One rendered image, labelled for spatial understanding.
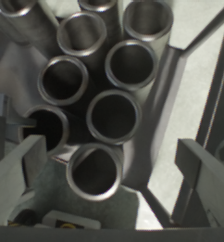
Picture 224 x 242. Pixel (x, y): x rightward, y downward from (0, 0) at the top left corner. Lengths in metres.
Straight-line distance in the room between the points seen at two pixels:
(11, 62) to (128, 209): 0.89
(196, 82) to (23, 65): 0.86
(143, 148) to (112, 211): 0.44
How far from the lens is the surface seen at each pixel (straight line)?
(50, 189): 1.03
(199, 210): 0.35
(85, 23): 0.53
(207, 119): 0.39
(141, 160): 0.65
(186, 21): 1.19
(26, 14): 0.58
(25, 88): 0.81
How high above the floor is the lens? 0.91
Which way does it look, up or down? 81 degrees down
